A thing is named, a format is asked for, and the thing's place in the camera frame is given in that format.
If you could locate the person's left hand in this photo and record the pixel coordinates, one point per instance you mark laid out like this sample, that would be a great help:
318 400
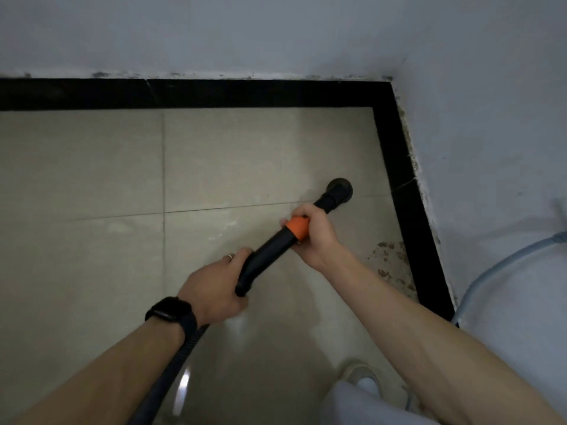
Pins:
212 292

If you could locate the white shoe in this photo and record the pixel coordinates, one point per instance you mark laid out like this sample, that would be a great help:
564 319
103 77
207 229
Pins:
359 374

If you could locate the person's left forearm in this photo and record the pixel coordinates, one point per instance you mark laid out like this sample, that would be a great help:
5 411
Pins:
102 371

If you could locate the black baseboard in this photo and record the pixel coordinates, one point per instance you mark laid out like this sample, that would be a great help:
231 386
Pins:
221 93

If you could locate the person's right forearm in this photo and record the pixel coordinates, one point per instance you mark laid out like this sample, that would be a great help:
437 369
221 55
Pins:
434 349

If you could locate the black smartwatch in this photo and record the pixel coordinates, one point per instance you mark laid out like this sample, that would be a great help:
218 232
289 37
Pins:
170 312

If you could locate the light grey trousers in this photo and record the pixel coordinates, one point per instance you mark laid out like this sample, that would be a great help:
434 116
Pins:
363 409

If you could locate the person's right hand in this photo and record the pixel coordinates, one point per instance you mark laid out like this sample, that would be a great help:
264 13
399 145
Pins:
321 243

